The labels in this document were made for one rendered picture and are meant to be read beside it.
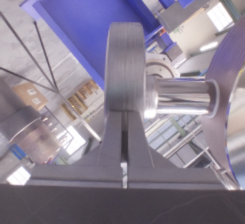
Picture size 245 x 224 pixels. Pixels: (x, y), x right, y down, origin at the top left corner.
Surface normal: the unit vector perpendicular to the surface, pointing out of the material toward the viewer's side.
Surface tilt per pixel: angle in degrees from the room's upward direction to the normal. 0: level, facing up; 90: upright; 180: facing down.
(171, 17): 90
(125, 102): 92
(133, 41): 119
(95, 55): 90
